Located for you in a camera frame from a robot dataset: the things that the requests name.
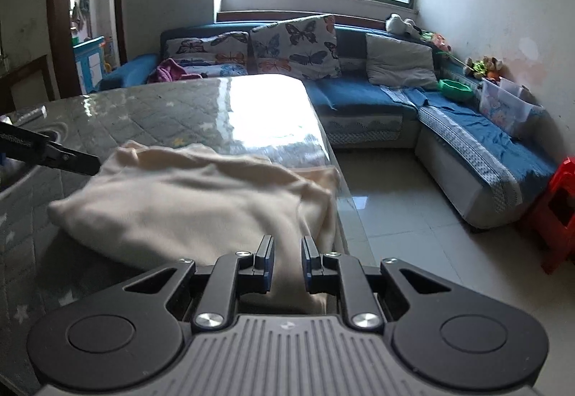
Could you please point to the dark wooden door frame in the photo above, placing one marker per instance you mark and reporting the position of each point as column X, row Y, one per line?
column 58, row 18

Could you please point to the green plastic basin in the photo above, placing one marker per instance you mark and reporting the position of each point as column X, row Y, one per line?
column 456, row 89

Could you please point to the large butterfly print pillow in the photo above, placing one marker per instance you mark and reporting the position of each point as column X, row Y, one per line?
column 292, row 45

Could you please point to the blue corner sofa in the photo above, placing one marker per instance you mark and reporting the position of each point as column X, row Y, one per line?
column 359, row 94

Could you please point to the grey pillow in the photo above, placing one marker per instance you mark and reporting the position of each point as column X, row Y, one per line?
column 400, row 61

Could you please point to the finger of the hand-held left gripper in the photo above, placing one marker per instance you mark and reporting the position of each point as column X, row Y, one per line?
column 54, row 153

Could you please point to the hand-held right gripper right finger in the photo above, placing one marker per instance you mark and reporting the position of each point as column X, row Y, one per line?
column 307, row 268

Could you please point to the flat butterfly print cushion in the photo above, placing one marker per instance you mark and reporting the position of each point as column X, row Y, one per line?
column 224, row 70

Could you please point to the cream sweatshirt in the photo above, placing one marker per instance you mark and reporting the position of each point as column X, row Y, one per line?
column 179, row 198

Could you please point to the hanging grey cloth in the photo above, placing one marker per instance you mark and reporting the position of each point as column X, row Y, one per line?
column 79, row 11

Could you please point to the blue sofa cover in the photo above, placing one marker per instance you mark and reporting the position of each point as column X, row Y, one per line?
column 471, row 130

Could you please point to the clear plastic storage box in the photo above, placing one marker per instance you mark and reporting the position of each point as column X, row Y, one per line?
column 507, row 110

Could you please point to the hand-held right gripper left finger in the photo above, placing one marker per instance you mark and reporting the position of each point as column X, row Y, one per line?
column 268, row 266

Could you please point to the light blue cabinet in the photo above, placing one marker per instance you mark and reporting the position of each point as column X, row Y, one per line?
column 87, row 63

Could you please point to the panda plush toy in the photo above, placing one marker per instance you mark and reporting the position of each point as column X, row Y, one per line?
column 397, row 23

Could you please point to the red plastic stool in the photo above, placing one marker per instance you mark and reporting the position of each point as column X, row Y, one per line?
column 557, row 198

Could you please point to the purple garment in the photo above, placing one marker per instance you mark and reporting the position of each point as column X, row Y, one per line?
column 170, row 71

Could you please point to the brown plush toy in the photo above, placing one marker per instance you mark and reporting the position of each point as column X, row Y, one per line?
column 495, row 67

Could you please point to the pink green plush toy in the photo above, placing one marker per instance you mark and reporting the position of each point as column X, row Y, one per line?
column 435, row 41

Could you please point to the green yellow plush toy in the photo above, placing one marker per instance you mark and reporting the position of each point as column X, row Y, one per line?
column 479, row 68

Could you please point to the white remote control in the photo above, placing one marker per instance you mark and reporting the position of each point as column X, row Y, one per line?
column 27, row 114

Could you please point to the long butterfly print pillow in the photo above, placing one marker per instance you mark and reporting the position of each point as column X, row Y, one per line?
column 206, row 46

